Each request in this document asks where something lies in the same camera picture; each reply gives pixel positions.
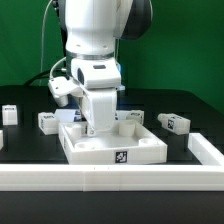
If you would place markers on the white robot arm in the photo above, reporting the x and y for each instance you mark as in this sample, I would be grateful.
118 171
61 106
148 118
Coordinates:
92 27

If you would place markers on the white marker tag sheet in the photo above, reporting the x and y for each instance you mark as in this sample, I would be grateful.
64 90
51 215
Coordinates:
74 115

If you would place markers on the white square tabletop part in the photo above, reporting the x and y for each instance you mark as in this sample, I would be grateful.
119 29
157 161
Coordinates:
127 143

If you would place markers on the white U-shaped boundary fence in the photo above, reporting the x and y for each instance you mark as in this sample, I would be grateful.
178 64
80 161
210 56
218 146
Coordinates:
208 175

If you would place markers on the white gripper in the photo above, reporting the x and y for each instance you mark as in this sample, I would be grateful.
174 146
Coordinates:
99 80

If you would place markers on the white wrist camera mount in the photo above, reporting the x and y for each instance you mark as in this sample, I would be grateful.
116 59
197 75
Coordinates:
61 88

